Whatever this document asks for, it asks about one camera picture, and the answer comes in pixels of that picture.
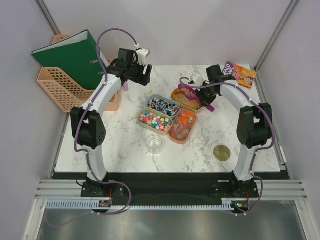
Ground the magenta plastic scoop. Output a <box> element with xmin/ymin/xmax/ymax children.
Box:
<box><xmin>178</xmin><ymin>83</ymin><xmax>215</xmax><ymax>113</ymax></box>

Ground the clear glass jar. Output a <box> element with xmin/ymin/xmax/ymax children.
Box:
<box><xmin>145</xmin><ymin>133</ymin><xmax>163</xmax><ymax>154</ymax></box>

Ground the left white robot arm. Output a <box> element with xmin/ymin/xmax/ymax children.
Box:
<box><xmin>70</xmin><ymin>47</ymin><xmax>153</xmax><ymax>197</ymax></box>

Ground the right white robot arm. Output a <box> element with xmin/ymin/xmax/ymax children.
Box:
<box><xmin>189</xmin><ymin>65</ymin><xmax>275</xmax><ymax>197</ymax></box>

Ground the yellow candy tray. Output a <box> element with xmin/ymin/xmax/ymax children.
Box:
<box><xmin>171</xmin><ymin>88</ymin><xmax>202</xmax><ymax>114</ymax></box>

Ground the pink gummy star tray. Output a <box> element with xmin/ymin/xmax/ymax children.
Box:
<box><xmin>169</xmin><ymin>109</ymin><xmax>197</xmax><ymax>144</ymax></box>

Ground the peach desk organizer box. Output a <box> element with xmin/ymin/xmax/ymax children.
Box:
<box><xmin>104</xmin><ymin>58</ymin><xmax>123</xmax><ymax>112</ymax></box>

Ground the Roald Dahl paperback book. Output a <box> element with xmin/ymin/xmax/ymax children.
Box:
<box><xmin>222</xmin><ymin>61</ymin><xmax>257</xmax><ymax>89</ymax></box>

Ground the blue lollipop tray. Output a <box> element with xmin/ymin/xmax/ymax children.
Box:
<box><xmin>146</xmin><ymin>94</ymin><xmax>181</xmax><ymax>120</ymax></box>

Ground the beige candy tray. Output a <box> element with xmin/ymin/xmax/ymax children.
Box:
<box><xmin>137</xmin><ymin>107</ymin><xmax>173</xmax><ymax>135</ymax></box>

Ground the gold jar lid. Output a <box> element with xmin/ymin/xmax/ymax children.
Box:
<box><xmin>213</xmin><ymin>144</ymin><xmax>231</xmax><ymax>162</ymax></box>

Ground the peach mesh file basket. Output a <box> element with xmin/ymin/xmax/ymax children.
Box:
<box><xmin>36</xmin><ymin>34</ymin><xmax>106</xmax><ymax>113</ymax></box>

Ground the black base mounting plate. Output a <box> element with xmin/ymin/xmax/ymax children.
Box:
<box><xmin>51</xmin><ymin>171</ymin><xmax>292</xmax><ymax>207</ymax></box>

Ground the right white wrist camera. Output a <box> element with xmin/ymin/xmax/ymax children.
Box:
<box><xmin>188</xmin><ymin>74</ymin><xmax>204</xmax><ymax>87</ymax></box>

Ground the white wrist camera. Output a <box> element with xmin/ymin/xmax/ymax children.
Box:
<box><xmin>135</xmin><ymin>44</ymin><xmax>150</xmax><ymax>66</ymax></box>
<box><xmin>188</xmin><ymin>74</ymin><xmax>204</xmax><ymax>87</ymax></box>

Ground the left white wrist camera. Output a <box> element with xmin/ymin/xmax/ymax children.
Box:
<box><xmin>135</xmin><ymin>44</ymin><xmax>150</xmax><ymax>66</ymax></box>

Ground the green ring binder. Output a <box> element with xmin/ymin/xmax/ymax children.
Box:
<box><xmin>31</xmin><ymin>29</ymin><xmax>104</xmax><ymax>90</ymax></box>

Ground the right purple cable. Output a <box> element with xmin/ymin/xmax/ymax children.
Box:
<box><xmin>179</xmin><ymin>76</ymin><xmax>276</xmax><ymax>216</ymax></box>

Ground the purple cable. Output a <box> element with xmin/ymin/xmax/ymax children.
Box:
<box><xmin>73</xmin><ymin>27</ymin><xmax>140</xmax><ymax>215</ymax></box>
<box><xmin>179</xmin><ymin>76</ymin><xmax>276</xmax><ymax>216</ymax></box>

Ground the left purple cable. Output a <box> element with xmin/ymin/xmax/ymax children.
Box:
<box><xmin>73</xmin><ymin>27</ymin><xmax>140</xmax><ymax>215</ymax></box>

